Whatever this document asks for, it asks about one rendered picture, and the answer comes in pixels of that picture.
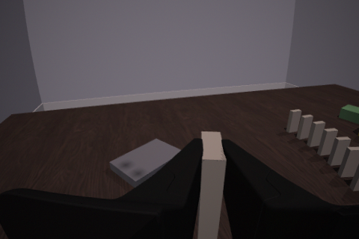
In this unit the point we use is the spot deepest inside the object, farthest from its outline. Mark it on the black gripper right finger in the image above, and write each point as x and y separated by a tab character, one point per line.
262	204

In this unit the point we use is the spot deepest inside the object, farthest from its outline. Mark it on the grey domino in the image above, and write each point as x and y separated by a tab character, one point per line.
293	121
211	186
338	149
304	128
355	181
350	162
315	133
327	140

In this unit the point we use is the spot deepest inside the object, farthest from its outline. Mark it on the grey flat square block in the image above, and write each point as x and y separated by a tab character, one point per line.
141	163

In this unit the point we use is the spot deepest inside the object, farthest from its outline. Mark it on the green rectangular block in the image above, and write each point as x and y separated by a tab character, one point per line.
350	113

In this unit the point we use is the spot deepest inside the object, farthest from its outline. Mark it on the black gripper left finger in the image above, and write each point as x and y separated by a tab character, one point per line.
162	207

